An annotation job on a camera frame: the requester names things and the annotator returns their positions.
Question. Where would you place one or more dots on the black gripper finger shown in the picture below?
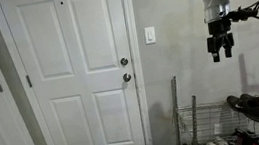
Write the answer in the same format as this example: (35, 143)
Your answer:
(227, 49)
(215, 54)

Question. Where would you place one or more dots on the black sneaker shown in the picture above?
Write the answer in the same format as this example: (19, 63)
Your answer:
(246, 104)

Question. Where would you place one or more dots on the silver door knob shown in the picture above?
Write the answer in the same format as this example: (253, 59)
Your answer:
(126, 77)

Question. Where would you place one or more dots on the white panelled door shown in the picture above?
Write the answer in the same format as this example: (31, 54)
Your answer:
(71, 50)

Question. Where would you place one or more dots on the metal wire shelf rack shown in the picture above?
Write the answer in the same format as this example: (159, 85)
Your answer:
(201, 123)

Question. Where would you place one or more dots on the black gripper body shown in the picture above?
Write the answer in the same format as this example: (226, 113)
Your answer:
(220, 35)

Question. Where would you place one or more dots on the silver deadbolt lock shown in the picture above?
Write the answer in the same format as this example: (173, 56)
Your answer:
(124, 61)

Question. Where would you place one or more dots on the white wall light switch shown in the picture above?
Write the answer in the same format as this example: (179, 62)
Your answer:
(150, 35)

